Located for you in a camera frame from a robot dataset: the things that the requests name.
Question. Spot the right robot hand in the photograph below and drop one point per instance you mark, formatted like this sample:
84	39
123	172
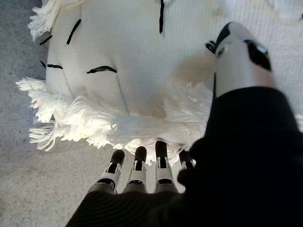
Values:
236	165

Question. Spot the white fringed cushion black stitches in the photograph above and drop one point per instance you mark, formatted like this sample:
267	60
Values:
142	82

